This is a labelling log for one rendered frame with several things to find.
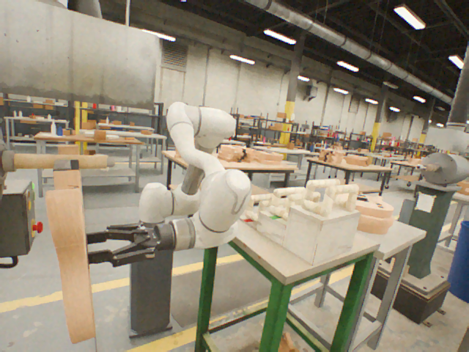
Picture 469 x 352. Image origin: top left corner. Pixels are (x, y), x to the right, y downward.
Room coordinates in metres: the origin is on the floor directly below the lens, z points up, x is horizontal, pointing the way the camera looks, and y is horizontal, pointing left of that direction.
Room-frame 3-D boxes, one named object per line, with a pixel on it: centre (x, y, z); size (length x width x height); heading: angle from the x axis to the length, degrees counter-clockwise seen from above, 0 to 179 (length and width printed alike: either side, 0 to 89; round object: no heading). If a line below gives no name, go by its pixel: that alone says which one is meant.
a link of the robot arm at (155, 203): (1.39, 0.45, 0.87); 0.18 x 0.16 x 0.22; 118
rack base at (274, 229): (1.02, -0.29, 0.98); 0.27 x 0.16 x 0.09; 128
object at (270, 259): (1.09, -0.30, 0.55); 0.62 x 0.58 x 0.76; 124
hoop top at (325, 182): (0.93, -0.36, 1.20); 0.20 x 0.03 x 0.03; 127
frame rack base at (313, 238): (0.90, -0.38, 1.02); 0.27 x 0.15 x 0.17; 128
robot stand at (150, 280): (1.38, 0.46, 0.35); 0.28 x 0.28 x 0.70; 26
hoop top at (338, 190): (0.86, -0.41, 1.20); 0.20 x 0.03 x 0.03; 127
